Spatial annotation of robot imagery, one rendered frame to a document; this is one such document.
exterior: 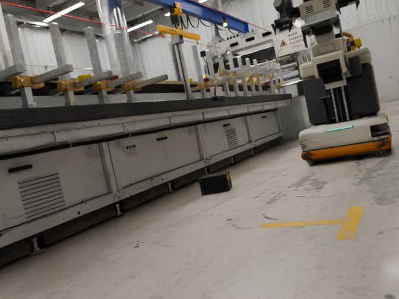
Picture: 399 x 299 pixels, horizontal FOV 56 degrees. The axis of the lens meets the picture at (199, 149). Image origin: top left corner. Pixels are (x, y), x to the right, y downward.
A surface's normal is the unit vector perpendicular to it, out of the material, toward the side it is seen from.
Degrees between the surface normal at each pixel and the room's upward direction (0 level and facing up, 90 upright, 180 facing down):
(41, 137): 90
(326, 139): 90
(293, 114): 90
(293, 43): 90
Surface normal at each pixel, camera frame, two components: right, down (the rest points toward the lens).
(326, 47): -0.42, 0.28
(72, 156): 0.86, -0.15
